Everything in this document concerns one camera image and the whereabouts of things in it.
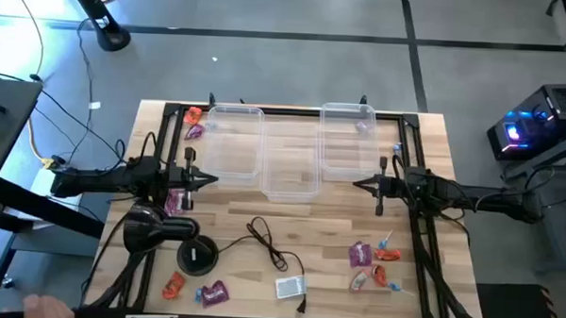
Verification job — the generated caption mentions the black desk lamp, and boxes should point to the black desk lamp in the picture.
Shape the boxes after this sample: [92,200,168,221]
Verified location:
[121,203,222,277]

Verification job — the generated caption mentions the clear plastic container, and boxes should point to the clear plastic container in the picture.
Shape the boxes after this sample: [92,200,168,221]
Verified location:
[200,103,266,181]
[259,120,324,205]
[316,101,378,184]

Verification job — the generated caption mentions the black floor cable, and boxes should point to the black floor cable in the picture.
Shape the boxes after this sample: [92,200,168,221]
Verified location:
[65,17,105,168]
[0,68,129,167]

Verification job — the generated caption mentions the black aluminium table frame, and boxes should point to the black aluminium table frame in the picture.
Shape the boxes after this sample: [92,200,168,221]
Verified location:
[82,97,491,318]

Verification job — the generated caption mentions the white safety label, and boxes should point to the white safety label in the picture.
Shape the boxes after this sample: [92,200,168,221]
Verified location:
[275,274,308,301]

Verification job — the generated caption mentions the black computer tower with lights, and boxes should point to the black computer tower with lights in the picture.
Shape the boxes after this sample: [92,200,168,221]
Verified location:
[485,80,566,164]

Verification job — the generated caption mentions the grey side desk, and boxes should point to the grey side desk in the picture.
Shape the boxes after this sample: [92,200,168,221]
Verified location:
[498,133,566,276]

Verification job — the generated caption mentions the black floor mat yellow stripes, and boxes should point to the black floor mat yellow stripes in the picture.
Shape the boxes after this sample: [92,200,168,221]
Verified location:
[474,281,566,318]

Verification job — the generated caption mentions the black power cord with plug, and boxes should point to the black power cord with plug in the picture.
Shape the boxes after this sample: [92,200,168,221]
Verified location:
[213,214,310,316]

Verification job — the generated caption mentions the yellow cable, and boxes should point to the yellow cable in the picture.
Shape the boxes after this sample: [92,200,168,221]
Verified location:
[25,114,58,170]

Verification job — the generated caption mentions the grey desk with black legs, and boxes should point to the grey desk with black legs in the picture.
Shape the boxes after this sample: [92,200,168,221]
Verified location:
[0,75,111,295]

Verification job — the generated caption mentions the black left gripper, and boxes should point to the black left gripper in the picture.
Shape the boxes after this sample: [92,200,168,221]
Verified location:
[157,145,220,212]

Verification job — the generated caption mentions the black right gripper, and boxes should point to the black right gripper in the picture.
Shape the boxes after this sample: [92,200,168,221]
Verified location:
[351,155,409,217]

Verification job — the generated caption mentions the person's hand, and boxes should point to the person's hand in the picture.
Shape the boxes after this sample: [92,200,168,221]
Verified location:
[21,293,77,318]

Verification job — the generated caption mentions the orange and silver candy packet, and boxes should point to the orange and silver candy packet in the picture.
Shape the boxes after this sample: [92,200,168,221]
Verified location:
[348,268,370,294]

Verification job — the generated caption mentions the red small objects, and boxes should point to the red small objects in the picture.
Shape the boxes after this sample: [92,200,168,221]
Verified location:
[370,264,389,288]

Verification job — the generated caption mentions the black floor stand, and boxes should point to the black floor stand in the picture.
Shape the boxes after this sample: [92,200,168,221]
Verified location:
[62,0,133,54]

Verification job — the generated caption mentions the purple candy packet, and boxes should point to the purple candy packet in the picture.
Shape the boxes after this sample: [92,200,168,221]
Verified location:
[184,123,206,142]
[163,187,188,217]
[347,241,374,270]
[199,279,231,310]

